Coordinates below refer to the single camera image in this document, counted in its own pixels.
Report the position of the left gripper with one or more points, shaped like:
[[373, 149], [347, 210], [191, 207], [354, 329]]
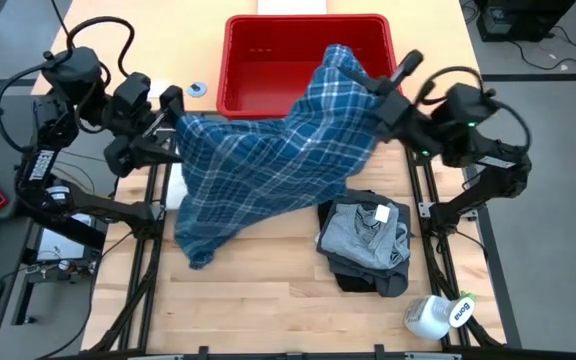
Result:
[[155, 127]]

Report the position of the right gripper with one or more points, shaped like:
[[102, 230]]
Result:
[[405, 122]]

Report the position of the low black desk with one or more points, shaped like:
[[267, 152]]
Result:
[[8, 260]]

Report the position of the cream canvas tote bag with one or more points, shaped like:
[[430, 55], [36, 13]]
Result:
[[175, 192]]

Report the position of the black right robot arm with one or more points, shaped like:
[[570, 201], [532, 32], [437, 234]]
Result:
[[498, 165]]

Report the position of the white paper sheet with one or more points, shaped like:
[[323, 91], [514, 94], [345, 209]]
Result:
[[292, 7]]

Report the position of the blue plaid shirt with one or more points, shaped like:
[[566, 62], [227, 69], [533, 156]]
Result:
[[268, 165]]

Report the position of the red plastic laundry bin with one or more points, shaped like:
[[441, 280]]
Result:
[[268, 65]]

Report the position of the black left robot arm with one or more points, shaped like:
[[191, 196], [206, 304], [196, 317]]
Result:
[[40, 165]]

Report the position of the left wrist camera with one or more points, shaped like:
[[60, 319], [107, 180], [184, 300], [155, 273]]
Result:
[[130, 95]]

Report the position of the light grey garment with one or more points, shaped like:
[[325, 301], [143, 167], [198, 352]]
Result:
[[358, 237]]

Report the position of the dark grey shirt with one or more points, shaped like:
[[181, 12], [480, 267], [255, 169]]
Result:
[[393, 282]]

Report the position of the black aluminium rig frame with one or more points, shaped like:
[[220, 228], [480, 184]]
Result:
[[154, 260]]

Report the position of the light wooden desk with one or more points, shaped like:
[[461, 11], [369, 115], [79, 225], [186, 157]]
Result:
[[443, 30]]

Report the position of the white Bona spray bottle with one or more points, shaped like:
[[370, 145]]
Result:
[[428, 317]]

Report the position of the white box device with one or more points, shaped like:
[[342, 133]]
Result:
[[58, 245]]

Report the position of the black computer tower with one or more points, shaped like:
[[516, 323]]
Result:
[[523, 20]]

